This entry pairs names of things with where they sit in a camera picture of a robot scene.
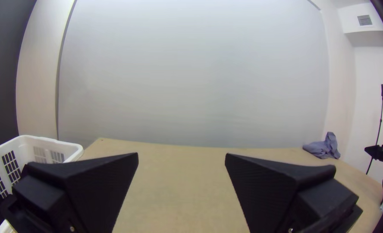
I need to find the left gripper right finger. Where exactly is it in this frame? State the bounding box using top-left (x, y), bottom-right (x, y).
top-left (225, 153), bottom-right (363, 233)

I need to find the black tripod stand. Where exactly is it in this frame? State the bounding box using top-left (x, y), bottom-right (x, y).
top-left (366, 84), bottom-right (383, 175)

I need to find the white laundry basket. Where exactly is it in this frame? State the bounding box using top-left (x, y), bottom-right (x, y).
top-left (0, 135), bottom-right (85, 233)

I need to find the black side table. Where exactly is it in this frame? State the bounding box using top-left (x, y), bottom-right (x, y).
top-left (364, 145), bottom-right (383, 166)

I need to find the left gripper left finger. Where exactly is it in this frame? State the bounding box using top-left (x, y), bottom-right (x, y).
top-left (4, 152), bottom-right (139, 233)

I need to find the blue garment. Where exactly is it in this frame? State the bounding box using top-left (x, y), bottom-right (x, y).
top-left (302, 132), bottom-right (341, 160)

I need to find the white wall air vent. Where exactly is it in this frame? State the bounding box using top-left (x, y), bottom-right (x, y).
top-left (357, 14), bottom-right (373, 26)

